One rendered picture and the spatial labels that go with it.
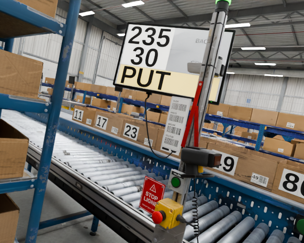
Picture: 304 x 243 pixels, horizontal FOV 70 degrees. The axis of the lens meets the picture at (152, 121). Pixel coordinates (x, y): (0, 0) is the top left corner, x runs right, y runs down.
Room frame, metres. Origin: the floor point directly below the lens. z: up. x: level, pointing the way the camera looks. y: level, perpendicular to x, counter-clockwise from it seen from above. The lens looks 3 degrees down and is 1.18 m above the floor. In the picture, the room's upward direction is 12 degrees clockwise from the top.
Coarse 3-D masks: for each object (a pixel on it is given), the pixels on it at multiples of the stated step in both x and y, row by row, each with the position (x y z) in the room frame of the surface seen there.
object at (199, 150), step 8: (184, 152) 0.70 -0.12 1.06; (192, 152) 0.68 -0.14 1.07; (200, 152) 0.67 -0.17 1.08; (208, 152) 0.66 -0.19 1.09; (216, 152) 0.69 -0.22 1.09; (184, 160) 0.70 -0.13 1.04; (192, 160) 0.68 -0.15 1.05; (200, 160) 0.66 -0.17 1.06; (208, 160) 0.65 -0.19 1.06; (216, 160) 0.65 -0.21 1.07; (192, 168) 0.69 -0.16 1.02; (200, 168) 0.69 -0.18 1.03; (184, 176) 0.70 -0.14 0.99; (192, 176) 0.68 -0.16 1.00
